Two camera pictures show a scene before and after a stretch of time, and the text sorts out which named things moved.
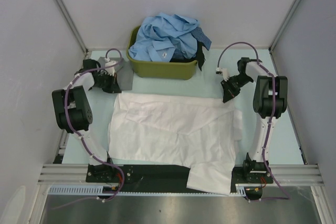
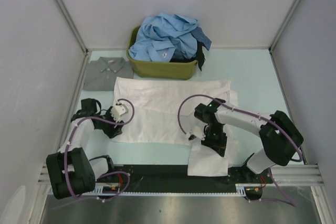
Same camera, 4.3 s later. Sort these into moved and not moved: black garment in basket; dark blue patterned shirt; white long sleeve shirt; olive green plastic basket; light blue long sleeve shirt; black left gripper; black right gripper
Moved: white long sleeve shirt; black left gripper; black right gripper
Not moved: black garment in basket; olive green plastic basket; dark blue patterned shirt; light blue long sleeve shirt
